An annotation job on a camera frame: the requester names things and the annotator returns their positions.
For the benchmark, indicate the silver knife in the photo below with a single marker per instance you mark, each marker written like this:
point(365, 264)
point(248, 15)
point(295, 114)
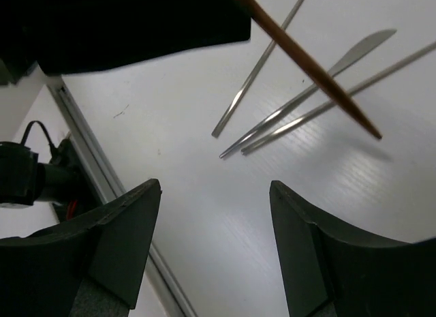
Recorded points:
point(354, 54)

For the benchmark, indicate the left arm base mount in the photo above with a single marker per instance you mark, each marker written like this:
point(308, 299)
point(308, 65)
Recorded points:
point(63, 182)

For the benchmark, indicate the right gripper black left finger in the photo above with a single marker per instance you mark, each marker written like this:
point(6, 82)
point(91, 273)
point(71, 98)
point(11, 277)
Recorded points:
point(92, 265)

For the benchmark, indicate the copper brown knife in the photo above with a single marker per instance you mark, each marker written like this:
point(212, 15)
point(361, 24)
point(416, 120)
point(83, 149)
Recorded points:
point(308, 64)

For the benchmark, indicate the aluminium rail front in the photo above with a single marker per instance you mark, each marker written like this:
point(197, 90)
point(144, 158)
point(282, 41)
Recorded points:
point(109, 187)

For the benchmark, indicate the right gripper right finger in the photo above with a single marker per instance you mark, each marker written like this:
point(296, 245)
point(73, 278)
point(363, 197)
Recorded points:
point(332, 268)

